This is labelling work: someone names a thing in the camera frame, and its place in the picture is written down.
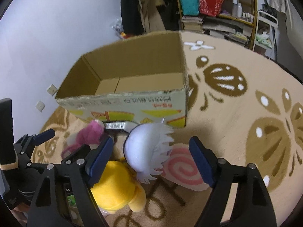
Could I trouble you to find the upper wall socket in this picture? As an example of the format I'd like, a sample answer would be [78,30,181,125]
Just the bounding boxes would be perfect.
[47,84,58,96]

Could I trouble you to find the white metal cart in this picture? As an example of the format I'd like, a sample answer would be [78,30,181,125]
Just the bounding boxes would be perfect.
[252,10,278,60]

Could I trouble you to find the pink swirl plush cushion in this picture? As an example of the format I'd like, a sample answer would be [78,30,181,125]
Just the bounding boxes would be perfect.
[161,143,209,192]

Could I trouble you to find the wall socket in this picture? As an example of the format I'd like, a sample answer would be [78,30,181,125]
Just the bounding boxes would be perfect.
[47,84,58,96]
[35,101,46,112]

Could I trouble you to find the wooden bookshelf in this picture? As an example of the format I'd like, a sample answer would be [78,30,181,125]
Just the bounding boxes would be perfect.
[177,0,257,49]

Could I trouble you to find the clear bag of toys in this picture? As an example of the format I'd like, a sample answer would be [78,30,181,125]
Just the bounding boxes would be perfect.
[111,19,125,39]

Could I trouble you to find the beige patterned carpet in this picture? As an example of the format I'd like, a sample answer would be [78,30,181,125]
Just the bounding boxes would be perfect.
[32,32,302,226]

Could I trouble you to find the white bottle on shelf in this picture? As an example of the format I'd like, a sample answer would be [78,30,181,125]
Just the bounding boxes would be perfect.
[232,0,238,17]

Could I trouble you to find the lower wall socket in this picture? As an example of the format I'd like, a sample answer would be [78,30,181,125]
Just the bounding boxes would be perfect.
[35,101,46,112]

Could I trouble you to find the small black silver box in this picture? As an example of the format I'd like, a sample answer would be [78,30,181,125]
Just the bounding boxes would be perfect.
[104,121,138,133]

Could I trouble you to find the red patterned gift bag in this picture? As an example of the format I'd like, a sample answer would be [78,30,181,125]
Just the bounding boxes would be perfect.
[198,0,229,17]

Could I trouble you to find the stack of books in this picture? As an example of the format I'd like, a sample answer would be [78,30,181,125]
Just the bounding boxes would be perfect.
[181,16,204,31]

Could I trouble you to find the open cardboard box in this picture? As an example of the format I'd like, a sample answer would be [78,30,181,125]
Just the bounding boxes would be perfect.
[55,31,188,128]

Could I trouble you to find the hanging black coat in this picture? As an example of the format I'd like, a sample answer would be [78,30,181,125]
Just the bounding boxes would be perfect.
[120,0,144,35]

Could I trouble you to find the yellow plush toy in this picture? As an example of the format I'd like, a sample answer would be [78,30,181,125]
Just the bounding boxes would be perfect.
[91,160,147,214]

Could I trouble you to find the hanging beige coat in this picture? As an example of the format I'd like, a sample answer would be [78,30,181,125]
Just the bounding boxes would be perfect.
[139,0,166,34]

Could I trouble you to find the pink bear plush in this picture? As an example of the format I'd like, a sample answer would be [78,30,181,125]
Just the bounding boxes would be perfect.
[61,119,105,159]

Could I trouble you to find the white-haired plush doll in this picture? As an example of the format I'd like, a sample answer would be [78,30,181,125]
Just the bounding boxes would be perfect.
[123,122,174,184]

